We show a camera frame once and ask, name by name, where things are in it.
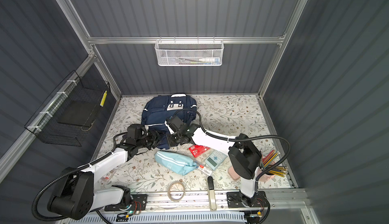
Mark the clear tape roll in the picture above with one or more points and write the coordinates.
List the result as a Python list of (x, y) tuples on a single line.
[(176, 191)]

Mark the red card box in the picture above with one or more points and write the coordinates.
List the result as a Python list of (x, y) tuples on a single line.
[(197, 150)]

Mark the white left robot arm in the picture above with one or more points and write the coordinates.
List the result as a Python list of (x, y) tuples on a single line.
[(74, 193)]

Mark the pink pencil case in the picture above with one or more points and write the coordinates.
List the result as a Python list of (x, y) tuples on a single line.
[(233, 174)]

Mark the navy blue student backpack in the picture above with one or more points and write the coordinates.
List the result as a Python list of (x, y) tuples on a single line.
[(162, 107)]

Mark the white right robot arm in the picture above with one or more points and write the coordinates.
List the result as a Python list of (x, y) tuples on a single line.
[(245, 157)]

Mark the coloured pencils bundle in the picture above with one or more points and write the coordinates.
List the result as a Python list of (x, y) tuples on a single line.
[(270, 160)]

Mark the black wire basket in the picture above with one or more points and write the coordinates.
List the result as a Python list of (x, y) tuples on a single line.
[(69, 116)]

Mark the small clear eraser box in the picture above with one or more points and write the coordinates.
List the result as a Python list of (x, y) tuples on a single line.
[(107, 177)]

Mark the white wire mesh basket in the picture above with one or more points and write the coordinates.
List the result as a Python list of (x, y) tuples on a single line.
[(188, 53)]

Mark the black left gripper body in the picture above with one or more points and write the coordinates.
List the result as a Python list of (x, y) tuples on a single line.
[(151, 139)]

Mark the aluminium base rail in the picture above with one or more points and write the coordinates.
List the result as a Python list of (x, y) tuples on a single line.
[(199, 200)]

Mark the light blue pencil pouch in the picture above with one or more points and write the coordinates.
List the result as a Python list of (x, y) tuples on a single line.
[(175, 162)]

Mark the beige stapler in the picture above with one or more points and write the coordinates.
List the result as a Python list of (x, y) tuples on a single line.
[(211, 194)]

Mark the light green calculator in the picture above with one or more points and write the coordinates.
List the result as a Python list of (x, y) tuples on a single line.
[(215, 159)]

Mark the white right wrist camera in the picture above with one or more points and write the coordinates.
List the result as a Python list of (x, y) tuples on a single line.
[(168, 127)]

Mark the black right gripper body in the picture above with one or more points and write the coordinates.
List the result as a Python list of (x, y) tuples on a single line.
[(173, 139)]

